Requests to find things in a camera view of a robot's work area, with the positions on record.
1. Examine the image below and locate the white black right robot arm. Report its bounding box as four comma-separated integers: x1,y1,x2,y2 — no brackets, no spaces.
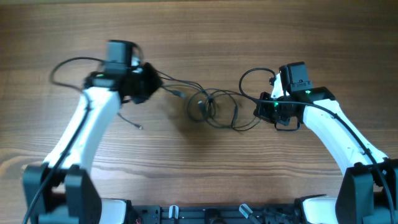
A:
254,62,397,223

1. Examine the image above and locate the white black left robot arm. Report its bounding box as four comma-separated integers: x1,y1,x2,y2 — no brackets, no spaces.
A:
22,40,162,223

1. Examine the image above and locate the black usb cable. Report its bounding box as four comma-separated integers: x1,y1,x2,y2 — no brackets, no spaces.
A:
157,70,262,132

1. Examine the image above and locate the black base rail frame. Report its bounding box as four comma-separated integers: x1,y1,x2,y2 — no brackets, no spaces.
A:
132,203,302,224

